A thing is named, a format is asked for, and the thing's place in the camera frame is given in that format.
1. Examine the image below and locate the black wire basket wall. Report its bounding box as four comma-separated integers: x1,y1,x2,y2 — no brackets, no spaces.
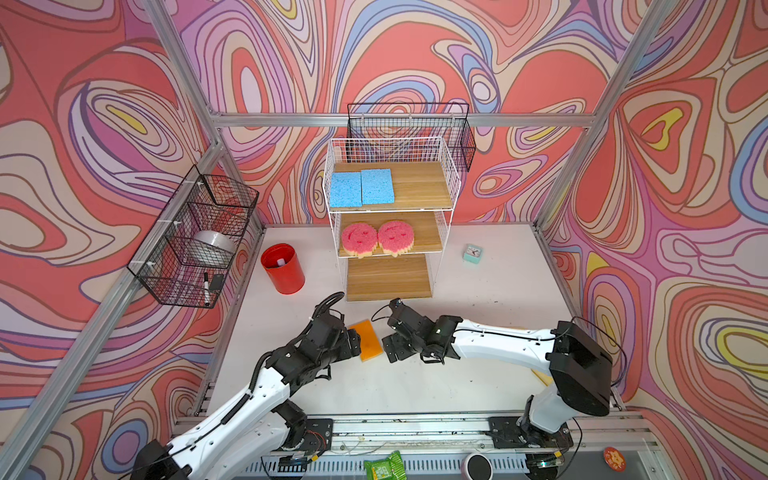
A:
347,99,476,173
128,166,259,309

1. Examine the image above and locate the mint square alarm clock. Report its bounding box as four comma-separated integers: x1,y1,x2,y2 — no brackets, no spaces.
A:
462,244,484,265

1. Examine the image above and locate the black wire basket back wall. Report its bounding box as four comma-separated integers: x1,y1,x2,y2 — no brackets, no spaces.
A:
347,99,476,173

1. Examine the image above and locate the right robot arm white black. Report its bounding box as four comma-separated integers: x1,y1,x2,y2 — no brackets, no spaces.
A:
382,298,613,435

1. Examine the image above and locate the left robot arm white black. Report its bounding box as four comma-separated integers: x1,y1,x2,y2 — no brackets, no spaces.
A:
126,311,361,479

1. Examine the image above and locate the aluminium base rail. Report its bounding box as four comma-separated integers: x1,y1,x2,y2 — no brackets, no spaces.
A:
232,411,676,479

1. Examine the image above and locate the red round sticker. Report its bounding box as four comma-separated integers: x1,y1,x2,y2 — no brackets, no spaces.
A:
603,447,627,472

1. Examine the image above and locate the orange yellow rectangular sponge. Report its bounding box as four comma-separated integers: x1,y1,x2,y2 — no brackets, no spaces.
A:
350,319,384,362

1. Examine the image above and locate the white wire wooden shelf rack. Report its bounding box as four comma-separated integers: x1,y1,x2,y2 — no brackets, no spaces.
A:
322,136,461,301

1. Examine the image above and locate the black white round speaker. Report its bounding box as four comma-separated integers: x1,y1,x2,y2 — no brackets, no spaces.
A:
460,453,494,480

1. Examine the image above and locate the black marker pen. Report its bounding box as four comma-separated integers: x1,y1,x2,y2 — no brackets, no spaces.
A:
203,271,211,307

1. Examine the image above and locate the red cylindrical cup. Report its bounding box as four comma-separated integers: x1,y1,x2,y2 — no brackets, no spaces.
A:
260,243,305,295

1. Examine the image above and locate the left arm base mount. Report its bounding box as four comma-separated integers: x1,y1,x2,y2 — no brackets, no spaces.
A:
260,400,334,479

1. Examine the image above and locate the pink smiley scrub sponge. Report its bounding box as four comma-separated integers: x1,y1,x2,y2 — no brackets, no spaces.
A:
341,222,378,258

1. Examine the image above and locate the yellow pink smiley sponge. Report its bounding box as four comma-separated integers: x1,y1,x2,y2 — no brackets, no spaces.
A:
378,220,415,257

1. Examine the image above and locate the black wire basket left wall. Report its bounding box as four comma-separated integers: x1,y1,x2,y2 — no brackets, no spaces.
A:
128,166,259,309

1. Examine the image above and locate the green snack packet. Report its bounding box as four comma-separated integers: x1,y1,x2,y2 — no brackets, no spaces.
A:
364,451,407,480

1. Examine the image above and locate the blue rectangular sponge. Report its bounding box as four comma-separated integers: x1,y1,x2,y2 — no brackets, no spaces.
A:
361,169,395,205
329,172,362,209

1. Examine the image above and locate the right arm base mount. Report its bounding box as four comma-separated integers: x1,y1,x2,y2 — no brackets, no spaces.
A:
485,416,574,470

